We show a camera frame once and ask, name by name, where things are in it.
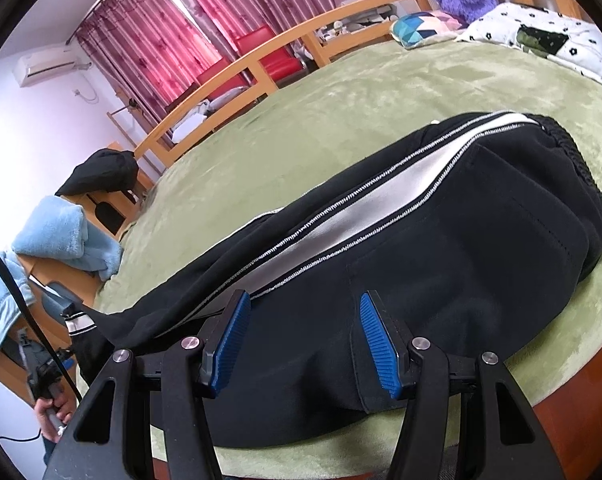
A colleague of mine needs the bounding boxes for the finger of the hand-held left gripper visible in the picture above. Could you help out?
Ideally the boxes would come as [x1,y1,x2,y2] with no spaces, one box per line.
[45,281,86,313]

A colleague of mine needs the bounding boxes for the cluttered desk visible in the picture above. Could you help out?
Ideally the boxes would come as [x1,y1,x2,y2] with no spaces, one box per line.
[301,0,396,61]

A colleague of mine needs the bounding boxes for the white bedding bundle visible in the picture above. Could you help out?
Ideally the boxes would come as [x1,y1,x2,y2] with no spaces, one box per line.
[172,101,216,142]

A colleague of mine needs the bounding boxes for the light blue towel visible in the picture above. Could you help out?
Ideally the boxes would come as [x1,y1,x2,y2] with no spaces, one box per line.
[0,195,124,358]

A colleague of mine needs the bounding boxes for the white air conditioner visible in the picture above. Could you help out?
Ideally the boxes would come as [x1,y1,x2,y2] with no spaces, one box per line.
[13,45,79,86]

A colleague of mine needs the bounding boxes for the black pants with white stripe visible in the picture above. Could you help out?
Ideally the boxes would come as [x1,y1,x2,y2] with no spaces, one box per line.
[63,112,602,448]

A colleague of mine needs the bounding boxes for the geometric patterned cushion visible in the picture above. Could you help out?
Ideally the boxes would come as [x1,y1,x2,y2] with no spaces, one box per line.
[391,9,469,50]

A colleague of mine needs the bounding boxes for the person's left hand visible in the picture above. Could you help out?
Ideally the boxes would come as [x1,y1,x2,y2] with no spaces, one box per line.
[35,395,76,443]

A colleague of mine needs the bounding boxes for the black cable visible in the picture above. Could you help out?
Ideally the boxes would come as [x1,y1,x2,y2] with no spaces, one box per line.
[0,234,84,403]

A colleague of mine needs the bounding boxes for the white floral pillow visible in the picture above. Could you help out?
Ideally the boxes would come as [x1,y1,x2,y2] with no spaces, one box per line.
[455,2,602,92]

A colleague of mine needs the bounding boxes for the green fleece blanket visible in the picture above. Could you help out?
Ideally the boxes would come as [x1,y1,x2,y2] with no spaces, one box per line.
[76,37,602,480]

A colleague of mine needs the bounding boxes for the red floral curtains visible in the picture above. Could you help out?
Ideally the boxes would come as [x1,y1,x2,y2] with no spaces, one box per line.
[76,0,342,131]

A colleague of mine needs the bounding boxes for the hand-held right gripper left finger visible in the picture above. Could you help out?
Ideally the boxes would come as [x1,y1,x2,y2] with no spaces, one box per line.
[43,289,254,480]

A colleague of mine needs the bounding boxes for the person's left forearm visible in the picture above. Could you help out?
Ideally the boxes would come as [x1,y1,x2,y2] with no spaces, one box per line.
[41,437,66,471]

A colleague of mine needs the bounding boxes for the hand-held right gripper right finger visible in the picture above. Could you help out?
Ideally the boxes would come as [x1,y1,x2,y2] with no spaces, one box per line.
[358,291,566,480]

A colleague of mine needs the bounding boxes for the red chair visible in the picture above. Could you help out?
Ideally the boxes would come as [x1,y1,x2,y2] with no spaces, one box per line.
[233,25,304,86]
[196,57,254,106]

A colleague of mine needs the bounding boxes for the dark cloth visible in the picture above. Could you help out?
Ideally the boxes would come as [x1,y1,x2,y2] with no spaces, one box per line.
[55,149,140,197]

